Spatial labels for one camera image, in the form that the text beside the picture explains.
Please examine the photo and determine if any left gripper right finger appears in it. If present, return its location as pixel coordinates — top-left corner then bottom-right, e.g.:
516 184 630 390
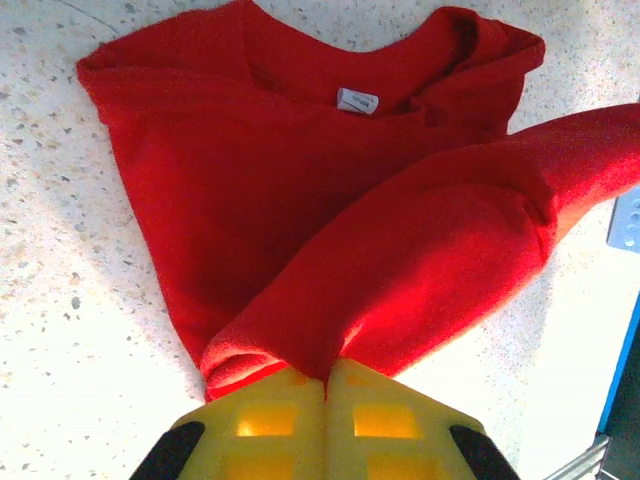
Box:
325 359 519 480

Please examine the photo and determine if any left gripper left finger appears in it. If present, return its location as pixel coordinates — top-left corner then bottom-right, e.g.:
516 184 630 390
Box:
130 367 329 480

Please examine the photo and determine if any red t-shirt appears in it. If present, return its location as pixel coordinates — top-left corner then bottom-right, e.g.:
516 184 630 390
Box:
75 0 640 404

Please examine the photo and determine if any white plastic basket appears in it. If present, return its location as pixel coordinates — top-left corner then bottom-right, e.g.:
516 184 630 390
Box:
605 194 640 251

